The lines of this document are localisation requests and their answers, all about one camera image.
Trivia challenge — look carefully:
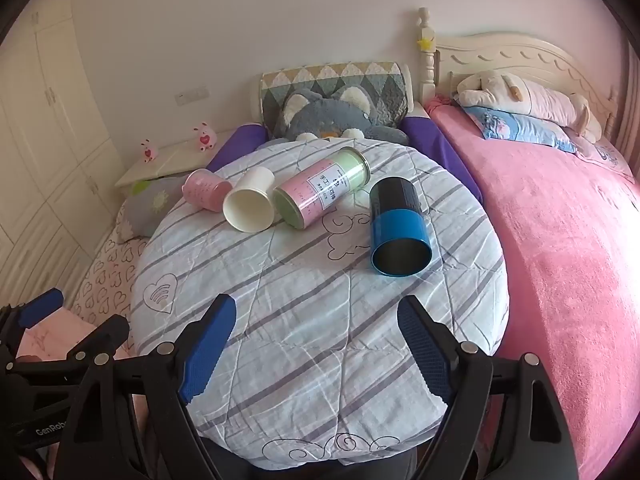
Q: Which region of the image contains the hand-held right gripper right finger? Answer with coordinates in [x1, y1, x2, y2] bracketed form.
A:
[397, 295, 579, 480]

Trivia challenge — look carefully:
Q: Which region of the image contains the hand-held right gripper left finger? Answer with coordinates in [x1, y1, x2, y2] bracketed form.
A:
[52, 294, 237, 480]

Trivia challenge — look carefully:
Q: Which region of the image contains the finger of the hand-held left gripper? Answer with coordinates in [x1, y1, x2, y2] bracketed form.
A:
[0, 287, 65, 361]
[5, 314, 131, 376]

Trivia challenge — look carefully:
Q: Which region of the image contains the blue and black canister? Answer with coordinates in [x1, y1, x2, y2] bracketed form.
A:
[369, 176, 432, 277]

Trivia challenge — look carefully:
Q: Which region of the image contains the white paper cup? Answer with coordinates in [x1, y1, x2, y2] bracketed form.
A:
[222, 166, 277, 233]

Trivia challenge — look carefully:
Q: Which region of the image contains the pink paper cup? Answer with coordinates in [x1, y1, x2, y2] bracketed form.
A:
[181, 168, 236, 213]

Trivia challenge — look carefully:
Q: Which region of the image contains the pink and green canister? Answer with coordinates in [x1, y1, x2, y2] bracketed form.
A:
[272, 146, 372, 231]

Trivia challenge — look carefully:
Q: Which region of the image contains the pink cloth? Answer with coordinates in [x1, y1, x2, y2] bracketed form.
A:
[15, 305, 101, 361]

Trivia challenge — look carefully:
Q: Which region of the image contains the heart print sheet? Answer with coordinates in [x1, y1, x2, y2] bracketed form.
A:
[72, 205, 151, 356]

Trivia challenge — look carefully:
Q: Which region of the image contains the striped white quilt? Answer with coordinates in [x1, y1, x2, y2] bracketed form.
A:
[127, 137, 510, 471]

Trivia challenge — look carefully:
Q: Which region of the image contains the grey sun print cushion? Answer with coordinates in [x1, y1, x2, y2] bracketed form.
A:
[122, 176, 191, 238]

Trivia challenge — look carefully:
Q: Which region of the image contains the pink fleece blanket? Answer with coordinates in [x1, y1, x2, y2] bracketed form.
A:
[425, 95, 640, 480]

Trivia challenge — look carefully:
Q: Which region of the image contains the cream wardrobe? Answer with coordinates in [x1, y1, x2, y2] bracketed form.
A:
[0, 0, 126, 311]

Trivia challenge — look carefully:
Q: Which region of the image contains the cream nightstand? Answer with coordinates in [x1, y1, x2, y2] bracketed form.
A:
[115, 139, 223, 188]

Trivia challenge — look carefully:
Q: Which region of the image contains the purple bolster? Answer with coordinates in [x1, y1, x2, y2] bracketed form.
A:
[205, 122, 271, 173]
[400, 115, 485, 206]

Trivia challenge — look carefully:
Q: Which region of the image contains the blue printed pillow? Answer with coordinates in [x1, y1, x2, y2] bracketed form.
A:
[462, 105, 578, 155]

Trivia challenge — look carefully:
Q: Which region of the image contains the grey plush toy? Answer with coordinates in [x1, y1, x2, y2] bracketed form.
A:
[272, 86, 411, 146]

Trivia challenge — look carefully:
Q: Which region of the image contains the pink printed pillow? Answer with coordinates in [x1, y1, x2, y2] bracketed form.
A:
[565, 132, 636, 183]

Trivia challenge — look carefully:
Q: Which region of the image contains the diamond patterned quilted cushion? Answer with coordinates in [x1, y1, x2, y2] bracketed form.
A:
[258, 61, 413, 128]

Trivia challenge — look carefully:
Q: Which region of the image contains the white plush dog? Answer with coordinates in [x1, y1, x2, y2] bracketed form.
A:
[452, 70, 603, 143]

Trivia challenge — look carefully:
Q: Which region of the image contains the cream wooden headboard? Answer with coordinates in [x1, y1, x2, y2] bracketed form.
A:
[417, 7, 640, 161]

